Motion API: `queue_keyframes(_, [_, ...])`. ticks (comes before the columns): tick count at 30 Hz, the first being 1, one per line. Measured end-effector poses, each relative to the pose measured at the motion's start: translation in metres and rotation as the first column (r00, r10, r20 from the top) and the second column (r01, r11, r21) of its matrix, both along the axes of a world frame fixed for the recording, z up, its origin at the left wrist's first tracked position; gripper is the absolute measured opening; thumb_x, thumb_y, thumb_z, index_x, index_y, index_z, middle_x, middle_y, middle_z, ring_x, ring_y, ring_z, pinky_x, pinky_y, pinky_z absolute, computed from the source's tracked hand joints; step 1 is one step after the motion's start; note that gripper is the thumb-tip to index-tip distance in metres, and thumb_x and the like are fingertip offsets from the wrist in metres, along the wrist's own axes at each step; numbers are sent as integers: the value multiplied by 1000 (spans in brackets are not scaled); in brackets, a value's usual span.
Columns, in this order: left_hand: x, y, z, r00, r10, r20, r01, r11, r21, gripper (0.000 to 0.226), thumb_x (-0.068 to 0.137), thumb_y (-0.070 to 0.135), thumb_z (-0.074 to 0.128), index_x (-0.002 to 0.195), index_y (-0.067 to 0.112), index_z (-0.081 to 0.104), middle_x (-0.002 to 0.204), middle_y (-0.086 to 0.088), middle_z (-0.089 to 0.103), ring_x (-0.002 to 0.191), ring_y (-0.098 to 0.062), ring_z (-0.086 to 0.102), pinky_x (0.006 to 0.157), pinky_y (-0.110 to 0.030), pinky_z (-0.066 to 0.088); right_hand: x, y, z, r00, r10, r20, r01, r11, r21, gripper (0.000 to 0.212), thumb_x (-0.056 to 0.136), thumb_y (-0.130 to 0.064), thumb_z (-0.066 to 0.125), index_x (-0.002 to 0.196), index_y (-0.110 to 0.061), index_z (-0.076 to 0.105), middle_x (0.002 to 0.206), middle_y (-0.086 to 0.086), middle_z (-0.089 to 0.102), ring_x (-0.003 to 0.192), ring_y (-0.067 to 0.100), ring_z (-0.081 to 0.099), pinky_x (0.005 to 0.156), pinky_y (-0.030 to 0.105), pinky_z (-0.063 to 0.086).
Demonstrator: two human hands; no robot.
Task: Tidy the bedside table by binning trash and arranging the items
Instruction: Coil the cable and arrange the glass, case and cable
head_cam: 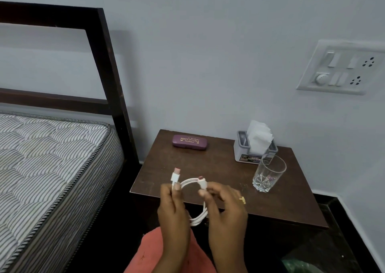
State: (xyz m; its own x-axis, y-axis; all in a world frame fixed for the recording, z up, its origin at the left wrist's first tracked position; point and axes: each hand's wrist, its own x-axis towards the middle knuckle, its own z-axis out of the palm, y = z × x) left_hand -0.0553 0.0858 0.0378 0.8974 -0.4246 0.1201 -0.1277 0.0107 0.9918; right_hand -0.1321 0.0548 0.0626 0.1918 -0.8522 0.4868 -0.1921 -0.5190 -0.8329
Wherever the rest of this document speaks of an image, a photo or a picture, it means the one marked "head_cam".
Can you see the person's right hand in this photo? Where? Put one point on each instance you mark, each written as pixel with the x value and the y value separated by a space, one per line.
pixel 227 221

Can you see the person's left hand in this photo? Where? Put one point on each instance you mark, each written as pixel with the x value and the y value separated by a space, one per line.
pixel 173 221

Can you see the person's right thumb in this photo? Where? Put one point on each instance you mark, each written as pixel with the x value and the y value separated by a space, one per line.
pixel 205 196

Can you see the person's right middle finger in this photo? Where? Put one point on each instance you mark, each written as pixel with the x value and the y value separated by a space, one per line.
pixel 229 192

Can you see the person's left thumb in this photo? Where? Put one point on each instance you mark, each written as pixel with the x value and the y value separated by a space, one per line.
pixel 178 193

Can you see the person's left forearm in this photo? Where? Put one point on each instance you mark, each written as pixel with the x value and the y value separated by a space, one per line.
pixel 173 259

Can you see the person's right forearm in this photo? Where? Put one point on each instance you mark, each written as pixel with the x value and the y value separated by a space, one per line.
pixel 230 260

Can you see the brown wooden bedside table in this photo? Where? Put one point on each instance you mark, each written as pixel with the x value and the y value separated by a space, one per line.
pixel 222 167

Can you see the clear drinking glass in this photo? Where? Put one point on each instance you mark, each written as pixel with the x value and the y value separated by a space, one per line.
pixel 267 176

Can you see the grey tissue holder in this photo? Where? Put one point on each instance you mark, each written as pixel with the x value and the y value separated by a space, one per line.
pixel 242 152

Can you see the purple glasses case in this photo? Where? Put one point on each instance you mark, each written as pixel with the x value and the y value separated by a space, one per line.
pixel 190 142

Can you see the white paper tissues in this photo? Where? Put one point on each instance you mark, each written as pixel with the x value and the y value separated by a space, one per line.
pixel 260 137

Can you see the orange garment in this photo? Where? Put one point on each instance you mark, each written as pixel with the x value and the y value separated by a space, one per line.
pixel 144 254

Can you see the green plastic bag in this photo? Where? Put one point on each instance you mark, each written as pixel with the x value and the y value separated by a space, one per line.
pixel 300 266

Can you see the grey striped mattress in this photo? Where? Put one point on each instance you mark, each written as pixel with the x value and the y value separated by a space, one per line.
pixel 45 161

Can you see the white round regulator knob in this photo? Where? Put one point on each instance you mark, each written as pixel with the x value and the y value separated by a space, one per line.
pixel 321 78

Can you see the dark wooden bed frame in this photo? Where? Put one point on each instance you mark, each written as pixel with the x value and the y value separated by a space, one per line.
pixel 111 80

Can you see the white wall switchboard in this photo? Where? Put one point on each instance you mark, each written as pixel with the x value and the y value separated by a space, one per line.
pixel 343 68

